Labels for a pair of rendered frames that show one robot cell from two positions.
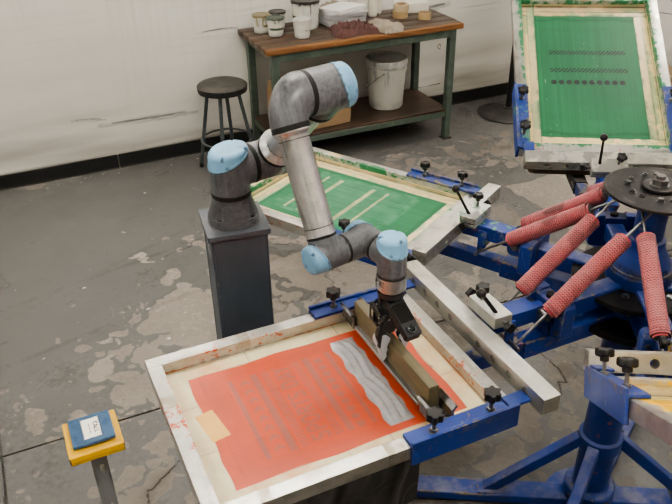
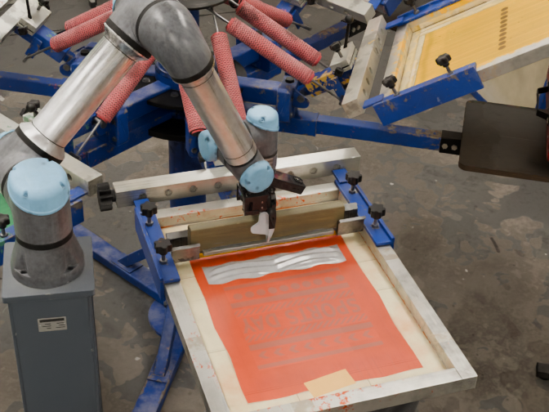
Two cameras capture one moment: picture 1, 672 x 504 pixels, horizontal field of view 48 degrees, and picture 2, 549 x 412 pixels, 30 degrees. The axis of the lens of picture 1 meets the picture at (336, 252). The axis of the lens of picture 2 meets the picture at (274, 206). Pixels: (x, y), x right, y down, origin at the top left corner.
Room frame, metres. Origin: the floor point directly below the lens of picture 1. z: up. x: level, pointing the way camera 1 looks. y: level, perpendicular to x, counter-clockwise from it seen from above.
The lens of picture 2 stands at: (1.34, 1.92, 2.56)
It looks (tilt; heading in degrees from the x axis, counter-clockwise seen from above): 35 degrees down; 275
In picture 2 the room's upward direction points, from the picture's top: 2 degrees clockwise
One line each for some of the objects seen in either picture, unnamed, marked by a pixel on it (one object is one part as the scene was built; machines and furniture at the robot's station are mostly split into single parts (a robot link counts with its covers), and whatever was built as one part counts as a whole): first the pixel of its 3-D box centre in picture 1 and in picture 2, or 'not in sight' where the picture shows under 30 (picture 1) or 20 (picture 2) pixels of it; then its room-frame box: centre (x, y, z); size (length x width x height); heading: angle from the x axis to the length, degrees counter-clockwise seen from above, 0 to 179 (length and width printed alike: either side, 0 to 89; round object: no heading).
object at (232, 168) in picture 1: (231, 167); (39, 199); (1.97, 0.30, 1.37); 0.13 x 0.12 x 0.14; 125
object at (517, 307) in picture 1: (504, 317); not in sight; (1.70, -0.47, 1.02); 0.17 x 0.06 x 0.05; 115
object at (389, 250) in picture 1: (391, 254); (261, 131); (1.57, -0.14, 1.31); 0.09 x 0.08 x 0.11; 35
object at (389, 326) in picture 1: (389, 306); (257, 187); (1.57, -0.14, 1.15); 0.09 x 0.08 x 0.12; 25
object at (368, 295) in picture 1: (358, 306); (156, 251); (1.82, -0.06, 0.97); 0.30 x 0.05 x 0.07; 115
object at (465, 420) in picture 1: (461, 428); (362, 217); (1.31, -0.29, 0.97); 0.30 x 0.05 x 0.07; 115
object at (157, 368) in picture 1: (323, 388); (292, 293); (1.46, 0.04, 0.97); 0.79 x 0.58 x 0.04; 115
